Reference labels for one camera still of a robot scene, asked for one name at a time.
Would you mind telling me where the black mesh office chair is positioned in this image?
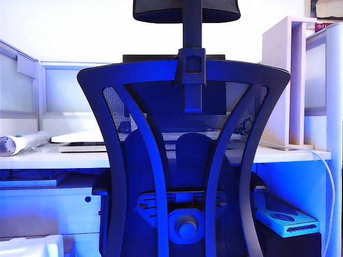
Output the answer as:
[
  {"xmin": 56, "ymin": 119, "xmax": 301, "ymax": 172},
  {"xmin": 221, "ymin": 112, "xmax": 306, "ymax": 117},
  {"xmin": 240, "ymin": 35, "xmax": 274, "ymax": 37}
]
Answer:
[{"xmin": 76, "ymin": 0, "xmax": 292, "ymax": 257}]

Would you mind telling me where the black computer monitor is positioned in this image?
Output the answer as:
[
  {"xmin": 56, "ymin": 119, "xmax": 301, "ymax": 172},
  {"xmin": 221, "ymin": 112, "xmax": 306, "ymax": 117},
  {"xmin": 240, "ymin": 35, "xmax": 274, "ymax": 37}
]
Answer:
[{"xmin": 122, "ymin": 54, "xmax": 226, "ymax": 65}]

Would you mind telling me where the small dark desk ornament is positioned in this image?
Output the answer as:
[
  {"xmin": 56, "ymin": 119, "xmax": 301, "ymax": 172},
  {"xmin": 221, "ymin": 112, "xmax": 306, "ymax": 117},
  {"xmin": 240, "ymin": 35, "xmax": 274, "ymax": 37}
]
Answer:
[{"xmin": 239, "ymin": 115, "xmax": 255, "ymax": 132}]

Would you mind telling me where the flat white laptop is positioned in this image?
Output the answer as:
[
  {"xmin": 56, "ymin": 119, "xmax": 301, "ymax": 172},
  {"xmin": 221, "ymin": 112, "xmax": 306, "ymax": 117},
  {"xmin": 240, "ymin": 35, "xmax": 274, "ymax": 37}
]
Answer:
[{"xmin": 58, "ymin": 141, "xmax": 108, "ymax": 154}]

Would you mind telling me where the frosted rear partition panel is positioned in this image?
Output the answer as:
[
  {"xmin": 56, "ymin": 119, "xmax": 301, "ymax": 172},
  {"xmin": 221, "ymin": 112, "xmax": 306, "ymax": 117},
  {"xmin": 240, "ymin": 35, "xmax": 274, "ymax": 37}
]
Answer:
[{"xmin": 40, "ymin": 61, "xmax": 118, "ymax": 130}]

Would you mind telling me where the light wooden desk shelf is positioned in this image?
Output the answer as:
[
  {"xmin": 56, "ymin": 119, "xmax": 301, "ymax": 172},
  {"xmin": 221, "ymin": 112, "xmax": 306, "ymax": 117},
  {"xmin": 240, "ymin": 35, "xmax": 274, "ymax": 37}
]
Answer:
[{"xmin": 260, "ymin": 16, "xmax": 318, "ymax": 151}]

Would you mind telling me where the white drawer cabinet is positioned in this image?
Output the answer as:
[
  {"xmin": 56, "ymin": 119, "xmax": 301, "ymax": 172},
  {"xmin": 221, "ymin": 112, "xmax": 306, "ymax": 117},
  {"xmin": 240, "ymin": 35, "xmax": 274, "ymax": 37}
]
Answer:
[{"xmin": 0, "ymin": 186, "xmax": 103, "ymax": 257}]

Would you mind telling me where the sliding keyboard tray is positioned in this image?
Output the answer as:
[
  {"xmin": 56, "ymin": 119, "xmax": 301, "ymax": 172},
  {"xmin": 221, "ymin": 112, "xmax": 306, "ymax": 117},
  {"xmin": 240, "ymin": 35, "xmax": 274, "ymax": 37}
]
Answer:
[{"xmin": 0, "ymin": 170, "xmax": 100, "ymax": 190}]

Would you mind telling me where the light blue cardboard box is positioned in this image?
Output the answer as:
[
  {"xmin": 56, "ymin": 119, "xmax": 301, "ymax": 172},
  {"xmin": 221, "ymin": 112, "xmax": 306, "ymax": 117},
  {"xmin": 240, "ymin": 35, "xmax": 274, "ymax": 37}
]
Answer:
[{"xmin": 254, "ymin": 205, "xmax": 320, "ymax": 239}]

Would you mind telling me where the frosted side partition panel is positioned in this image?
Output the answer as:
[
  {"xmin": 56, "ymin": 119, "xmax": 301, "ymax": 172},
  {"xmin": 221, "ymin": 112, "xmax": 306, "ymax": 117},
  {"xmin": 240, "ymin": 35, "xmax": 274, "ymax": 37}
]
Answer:
[{"xmin": 0, "ymin": 39, "xmax": 43, "ymax": 130}]

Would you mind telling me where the black computer tower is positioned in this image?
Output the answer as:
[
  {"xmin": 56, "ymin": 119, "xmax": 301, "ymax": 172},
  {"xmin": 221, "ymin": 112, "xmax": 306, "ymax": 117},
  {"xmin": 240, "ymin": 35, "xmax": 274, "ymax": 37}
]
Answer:
[{"xmin": 254, "ymin": 222, "xmax": 322, "ymax": 257}]

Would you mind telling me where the magenta box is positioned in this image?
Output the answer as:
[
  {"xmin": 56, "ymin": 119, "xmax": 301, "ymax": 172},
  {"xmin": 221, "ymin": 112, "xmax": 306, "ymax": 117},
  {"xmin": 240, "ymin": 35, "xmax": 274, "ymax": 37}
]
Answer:
[{"xmin": 314, "ymin": 22, "xmax": 336, "ymax": 33}]

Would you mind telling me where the white plastic container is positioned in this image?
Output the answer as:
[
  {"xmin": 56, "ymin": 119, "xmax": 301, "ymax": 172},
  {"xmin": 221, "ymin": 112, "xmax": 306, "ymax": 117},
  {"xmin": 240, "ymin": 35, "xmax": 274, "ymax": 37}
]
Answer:
[{"xmin": 0, "ymin": 233, "xmax": 65, "ymax": 257}]

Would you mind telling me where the brown cardboard box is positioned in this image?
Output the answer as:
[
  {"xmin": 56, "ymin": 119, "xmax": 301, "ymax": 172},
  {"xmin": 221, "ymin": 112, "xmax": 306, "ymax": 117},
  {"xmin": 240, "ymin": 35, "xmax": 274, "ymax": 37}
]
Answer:
[{"xmin": 310, "ymin": 0, "xmax": 343, "ymax": 20}]

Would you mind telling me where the white partition hanging bracket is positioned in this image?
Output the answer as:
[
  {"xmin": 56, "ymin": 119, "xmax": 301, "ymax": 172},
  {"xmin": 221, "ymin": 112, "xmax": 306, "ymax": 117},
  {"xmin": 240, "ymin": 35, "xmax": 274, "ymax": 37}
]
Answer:
[{"xmin": 17, "ymin": 54, "xmax": 39, "ymax": 80}]

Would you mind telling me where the white rounded partition post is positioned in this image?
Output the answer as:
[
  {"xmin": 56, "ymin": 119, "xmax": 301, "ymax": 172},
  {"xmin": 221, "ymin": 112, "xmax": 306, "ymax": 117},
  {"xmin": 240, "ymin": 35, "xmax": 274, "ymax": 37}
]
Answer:
[{"xmin": 304, "ymin": 22, "xmax": 343, "ymax": 257}]

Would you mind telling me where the white cable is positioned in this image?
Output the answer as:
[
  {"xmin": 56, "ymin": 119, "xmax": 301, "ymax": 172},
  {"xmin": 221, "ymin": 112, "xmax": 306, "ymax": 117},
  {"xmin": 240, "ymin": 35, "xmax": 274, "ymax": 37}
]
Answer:
[{"xmin": 288, "ymin": 146, "xmax": 336, "ymax": 257}]

